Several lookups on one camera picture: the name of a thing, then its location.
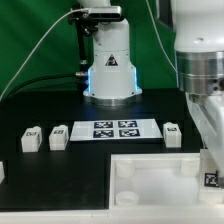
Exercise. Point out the white front rail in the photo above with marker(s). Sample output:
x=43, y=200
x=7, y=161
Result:
x=55, y=217

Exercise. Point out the white block left edge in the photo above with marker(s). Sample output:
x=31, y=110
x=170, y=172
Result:
x=2, y=175

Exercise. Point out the white marker plate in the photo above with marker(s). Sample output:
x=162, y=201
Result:
x=115, y=130

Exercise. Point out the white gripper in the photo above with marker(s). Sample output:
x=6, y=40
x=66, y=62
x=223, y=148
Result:
x=208, y=116

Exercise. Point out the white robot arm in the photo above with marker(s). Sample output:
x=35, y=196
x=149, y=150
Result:
x=121, y=53

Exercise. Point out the black camera on mount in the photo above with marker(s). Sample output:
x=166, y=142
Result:
x=97, y=14

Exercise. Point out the white square tabletop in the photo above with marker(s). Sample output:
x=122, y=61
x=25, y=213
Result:
x=151, y=185

